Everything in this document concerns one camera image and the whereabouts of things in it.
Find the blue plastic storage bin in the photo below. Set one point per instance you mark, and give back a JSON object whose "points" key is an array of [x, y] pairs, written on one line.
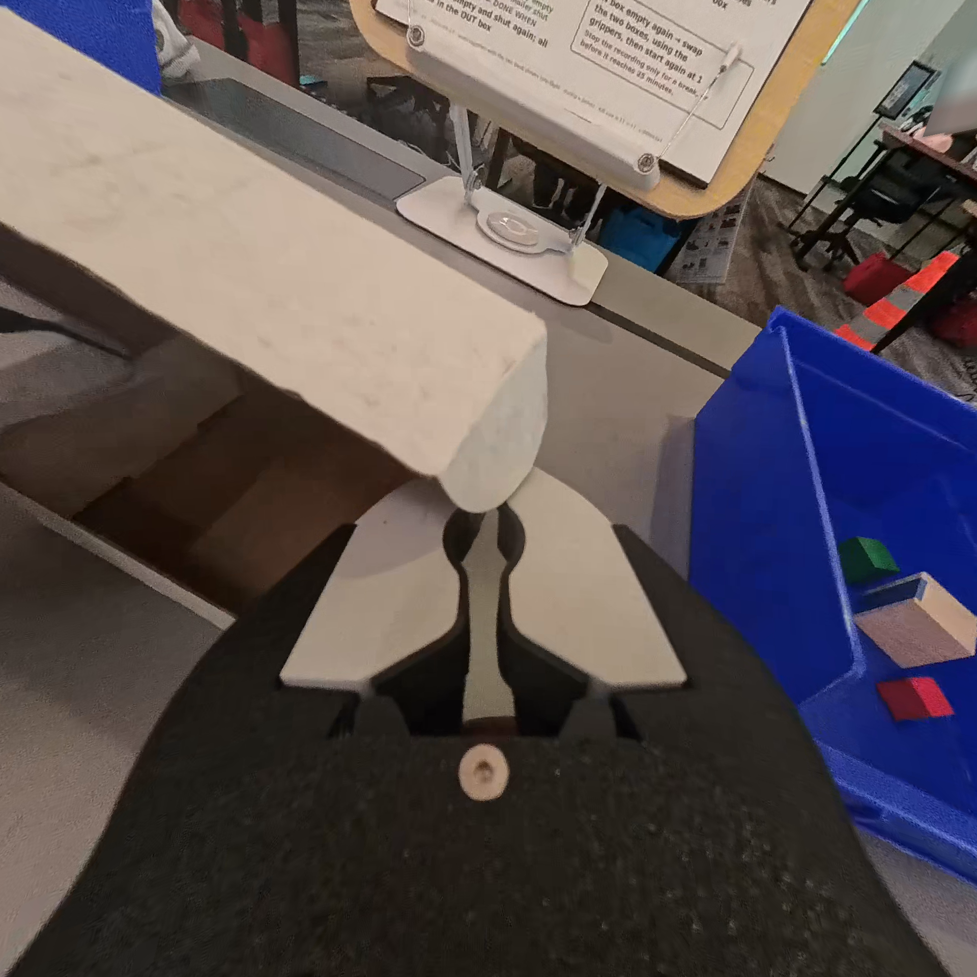
{"points": [[763, 496], [91, 30]]}

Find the red bag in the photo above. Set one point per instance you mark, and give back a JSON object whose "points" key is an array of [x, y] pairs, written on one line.
{"points": [[267, 46]]}

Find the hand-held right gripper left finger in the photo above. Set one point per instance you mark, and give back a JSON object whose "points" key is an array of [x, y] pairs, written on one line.
{"points": [[381, 603]]}

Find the printed picture sheet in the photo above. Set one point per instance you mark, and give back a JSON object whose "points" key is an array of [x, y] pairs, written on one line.
{"points": [[710, 244]]}

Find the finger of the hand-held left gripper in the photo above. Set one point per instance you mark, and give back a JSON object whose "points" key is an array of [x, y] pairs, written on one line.
{"points": [[46, 381]]}

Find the orange grey striped post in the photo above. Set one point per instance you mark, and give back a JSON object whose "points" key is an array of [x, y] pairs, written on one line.
{"points": [[889, 309]]}

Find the wooden block with blue face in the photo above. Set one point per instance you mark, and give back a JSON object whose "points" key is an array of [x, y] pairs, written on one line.
{"points": [[916, 630]]}

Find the wooden document stand white base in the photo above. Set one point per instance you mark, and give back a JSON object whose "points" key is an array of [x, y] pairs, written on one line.
{"points": [[565, 279]]}

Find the blue bag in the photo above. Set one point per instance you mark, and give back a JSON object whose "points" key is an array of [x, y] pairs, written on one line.
{"points": [[637, 240]]}

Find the dark wooden desk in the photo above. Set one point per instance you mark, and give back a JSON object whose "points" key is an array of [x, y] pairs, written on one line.
{"points": [[916, 145]]}

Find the white cardboard mailer box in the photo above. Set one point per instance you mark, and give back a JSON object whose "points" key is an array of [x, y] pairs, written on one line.
{"points": [[267, 267]]}

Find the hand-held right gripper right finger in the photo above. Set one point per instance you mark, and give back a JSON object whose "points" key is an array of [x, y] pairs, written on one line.
{"points": [[580, 603]]}

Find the red storage bin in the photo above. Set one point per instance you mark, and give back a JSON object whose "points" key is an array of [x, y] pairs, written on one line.
{"points": [[874, 279]]}

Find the black office chair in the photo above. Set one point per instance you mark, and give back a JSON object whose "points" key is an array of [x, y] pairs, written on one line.
{"points": [[885, 191]]}

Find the printed instruction sheet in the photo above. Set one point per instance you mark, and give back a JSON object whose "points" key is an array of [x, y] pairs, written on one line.
{"points": [[649, 76]]}

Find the red wooden cube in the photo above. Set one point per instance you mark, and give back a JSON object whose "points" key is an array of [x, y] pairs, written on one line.
{"points": [[912, 698]]}

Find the green wooden cube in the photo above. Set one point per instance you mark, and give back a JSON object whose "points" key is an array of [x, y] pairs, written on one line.
{"points": [[866, 561]]}

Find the crumpled white cloth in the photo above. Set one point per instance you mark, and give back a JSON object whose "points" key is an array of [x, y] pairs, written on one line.
{"points": [[174, 46]]}

